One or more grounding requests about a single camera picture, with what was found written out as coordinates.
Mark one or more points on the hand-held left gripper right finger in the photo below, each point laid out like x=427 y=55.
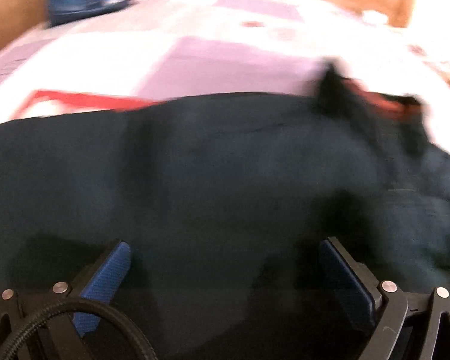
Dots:
x=345 y=281

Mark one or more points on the pink purple patchwork quilt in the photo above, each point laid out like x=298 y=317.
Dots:
x=228 y=63

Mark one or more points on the red checked blanket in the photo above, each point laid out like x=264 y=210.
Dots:
x=97 y=99

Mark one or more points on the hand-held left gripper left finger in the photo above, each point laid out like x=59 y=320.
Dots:
x=105 y=281

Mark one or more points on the dark navy jacket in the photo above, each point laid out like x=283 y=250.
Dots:
x=210 y=176

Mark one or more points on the wooden side panel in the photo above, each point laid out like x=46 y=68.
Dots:
x=11 y=7

